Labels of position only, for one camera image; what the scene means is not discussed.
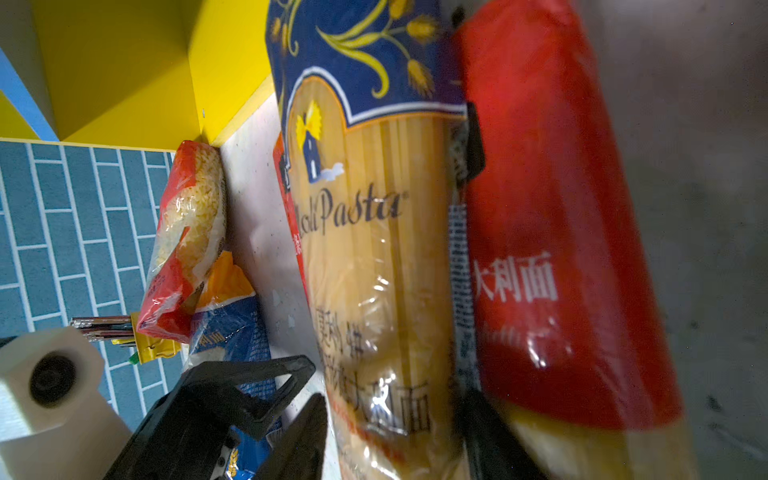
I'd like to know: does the yellow shelf unit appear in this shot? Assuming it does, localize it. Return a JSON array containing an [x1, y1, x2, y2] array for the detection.
[[1, 1, 273, 150]]

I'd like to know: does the blue shell pasta bag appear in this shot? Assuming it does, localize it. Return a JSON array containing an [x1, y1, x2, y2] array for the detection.
[[183, 251, 282, 479]]

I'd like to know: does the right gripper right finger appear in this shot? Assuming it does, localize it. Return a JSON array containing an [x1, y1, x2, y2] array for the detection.
[[457, 389, 546, 480]]

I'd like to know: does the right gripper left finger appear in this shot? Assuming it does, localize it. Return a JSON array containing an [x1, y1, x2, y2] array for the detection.
[[254, 393, 328, 480]]

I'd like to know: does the blue-top Moli pasta bag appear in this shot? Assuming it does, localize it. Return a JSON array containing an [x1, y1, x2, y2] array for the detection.
[[266, 1, 467, 479]]

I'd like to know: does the red macaroni bag upper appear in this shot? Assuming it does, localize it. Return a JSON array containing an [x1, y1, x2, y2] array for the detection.
[[136, 141, 227, 343]]

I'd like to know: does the red spaghetti bag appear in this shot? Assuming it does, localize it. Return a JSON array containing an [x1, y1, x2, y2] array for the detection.
[[457, 1, 698, 479], [273, 134, 309, 298]]

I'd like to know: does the yellow pen cup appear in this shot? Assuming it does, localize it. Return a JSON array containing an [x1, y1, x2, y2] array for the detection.
[[69, 313, 182, 365]]

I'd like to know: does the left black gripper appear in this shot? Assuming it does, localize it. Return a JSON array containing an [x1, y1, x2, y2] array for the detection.
[[105, 355, 316, 480]]

